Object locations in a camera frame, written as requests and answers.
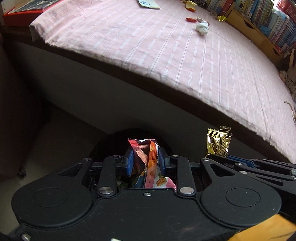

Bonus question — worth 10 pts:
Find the gold candy wrapper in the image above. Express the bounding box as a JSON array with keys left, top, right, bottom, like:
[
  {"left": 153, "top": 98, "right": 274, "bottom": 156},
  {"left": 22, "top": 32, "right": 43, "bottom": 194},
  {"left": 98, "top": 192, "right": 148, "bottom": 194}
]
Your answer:
[{"left": 206, "top": 126, "right": 233, "bottom": 157}]

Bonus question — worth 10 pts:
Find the white tissue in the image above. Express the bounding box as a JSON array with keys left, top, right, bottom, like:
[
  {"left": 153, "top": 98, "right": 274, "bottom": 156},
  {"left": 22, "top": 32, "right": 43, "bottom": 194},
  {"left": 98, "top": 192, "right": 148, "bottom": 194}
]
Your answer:
[{"left": 196, "top": 21, "right": 209, "bottom": 36}]

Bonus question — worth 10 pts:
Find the yellow gold foil scrap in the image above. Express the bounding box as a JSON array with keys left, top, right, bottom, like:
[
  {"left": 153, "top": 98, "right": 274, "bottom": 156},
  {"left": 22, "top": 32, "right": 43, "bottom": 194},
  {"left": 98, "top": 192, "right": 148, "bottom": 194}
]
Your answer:
[{"left": 217, "top": 16, "right": 227, "bottom": 22}]

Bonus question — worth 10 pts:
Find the red crayon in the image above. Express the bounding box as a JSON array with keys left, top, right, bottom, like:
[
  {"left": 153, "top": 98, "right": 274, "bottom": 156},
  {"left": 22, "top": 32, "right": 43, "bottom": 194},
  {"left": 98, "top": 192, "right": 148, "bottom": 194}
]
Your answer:
[{"left": 186, "top": 18, "right": 197, "bottom": 23}]

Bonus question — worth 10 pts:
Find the right row of books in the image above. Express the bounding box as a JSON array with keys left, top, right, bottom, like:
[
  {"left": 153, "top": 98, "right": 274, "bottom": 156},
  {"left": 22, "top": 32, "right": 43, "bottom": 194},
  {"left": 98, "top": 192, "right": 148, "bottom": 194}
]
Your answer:
[{"left": 203, "top": 1, "right": 295, "bottom": 55}]

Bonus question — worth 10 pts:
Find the black lined trash bin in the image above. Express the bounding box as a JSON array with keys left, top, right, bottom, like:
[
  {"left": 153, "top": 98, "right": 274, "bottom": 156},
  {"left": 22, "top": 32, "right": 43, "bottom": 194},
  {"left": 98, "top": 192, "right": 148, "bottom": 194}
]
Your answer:
[{"left": 89, "top": 127, "right": 209, "bottom": 188}]

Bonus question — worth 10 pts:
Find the brown haired doll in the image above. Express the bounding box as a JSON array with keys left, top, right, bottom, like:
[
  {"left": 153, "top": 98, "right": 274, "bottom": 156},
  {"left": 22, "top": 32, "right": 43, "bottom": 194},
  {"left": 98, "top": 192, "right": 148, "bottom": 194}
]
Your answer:
[{"left": 280, "top": 49, "right": 295, "bottom": 94}]

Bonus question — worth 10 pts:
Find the wooden drawer shelf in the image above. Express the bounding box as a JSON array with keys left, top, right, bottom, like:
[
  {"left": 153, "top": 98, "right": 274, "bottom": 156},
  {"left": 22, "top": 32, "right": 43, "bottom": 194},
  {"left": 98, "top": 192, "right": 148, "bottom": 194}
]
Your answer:
[{"left": 226, "top": 9, "right": 284, "bottom": 68}]

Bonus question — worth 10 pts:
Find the blue round clock toy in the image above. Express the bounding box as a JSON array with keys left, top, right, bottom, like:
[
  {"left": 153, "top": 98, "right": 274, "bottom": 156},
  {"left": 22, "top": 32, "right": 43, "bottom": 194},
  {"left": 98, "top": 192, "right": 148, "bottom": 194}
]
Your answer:
[{"left": 259, "top": 25, "right": 270, "bottom": 37}]

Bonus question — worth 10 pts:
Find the pink striped tablecloth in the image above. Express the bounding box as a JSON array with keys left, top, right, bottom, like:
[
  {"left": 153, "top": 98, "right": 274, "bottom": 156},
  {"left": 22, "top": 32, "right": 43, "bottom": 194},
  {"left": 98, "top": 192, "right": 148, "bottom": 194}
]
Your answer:
[{"left": 30, "top": 1, "right": 295, "bottom": 162}]

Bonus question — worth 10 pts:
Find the small patterned paper scrap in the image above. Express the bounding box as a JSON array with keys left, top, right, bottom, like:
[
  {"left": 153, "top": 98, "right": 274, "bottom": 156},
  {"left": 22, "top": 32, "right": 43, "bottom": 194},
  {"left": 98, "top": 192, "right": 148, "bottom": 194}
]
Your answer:
[{"left": 197, "top": 17, "right": 204, "bottom": 23}]

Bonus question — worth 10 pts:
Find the orange gold wrapper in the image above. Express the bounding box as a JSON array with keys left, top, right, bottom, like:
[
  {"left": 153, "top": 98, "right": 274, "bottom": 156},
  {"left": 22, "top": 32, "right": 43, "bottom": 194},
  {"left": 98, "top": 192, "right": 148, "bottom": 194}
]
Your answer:
[{"left": 182, "top": 0, "right": 197, "bottom": 13}]

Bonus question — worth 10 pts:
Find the white blue paper bag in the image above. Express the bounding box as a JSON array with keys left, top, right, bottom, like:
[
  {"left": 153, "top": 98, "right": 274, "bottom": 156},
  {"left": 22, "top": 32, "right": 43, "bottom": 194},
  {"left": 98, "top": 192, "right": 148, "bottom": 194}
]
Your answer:
[{"left": 138, "top": 0, "right": 160, "bottom": 9}]

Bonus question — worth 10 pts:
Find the red storage box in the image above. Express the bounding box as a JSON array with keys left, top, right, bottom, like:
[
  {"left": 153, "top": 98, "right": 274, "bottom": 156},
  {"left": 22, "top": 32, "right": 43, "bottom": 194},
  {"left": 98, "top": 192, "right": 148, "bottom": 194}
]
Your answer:
[{"left": 1, "top": 0, "right": 55, "bottom": 27}]

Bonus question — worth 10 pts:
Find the magazine on red box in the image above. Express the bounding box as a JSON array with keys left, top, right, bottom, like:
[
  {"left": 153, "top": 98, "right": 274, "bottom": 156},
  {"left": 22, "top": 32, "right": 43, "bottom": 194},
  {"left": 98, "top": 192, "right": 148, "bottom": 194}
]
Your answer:
[{"left": 10, "top": 0, "right": 60, "bottom": 14}]

